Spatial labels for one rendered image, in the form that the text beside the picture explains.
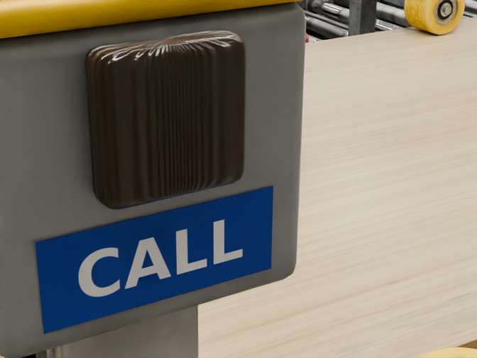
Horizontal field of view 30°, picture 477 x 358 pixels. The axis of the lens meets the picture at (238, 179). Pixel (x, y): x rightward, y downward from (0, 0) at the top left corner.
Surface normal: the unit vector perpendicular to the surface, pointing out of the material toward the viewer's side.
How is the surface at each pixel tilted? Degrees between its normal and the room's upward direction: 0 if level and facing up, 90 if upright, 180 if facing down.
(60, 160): 90
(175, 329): 90
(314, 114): 0
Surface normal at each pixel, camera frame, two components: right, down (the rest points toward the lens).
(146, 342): 0.51, 0.35
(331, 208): 0.01, -0.91
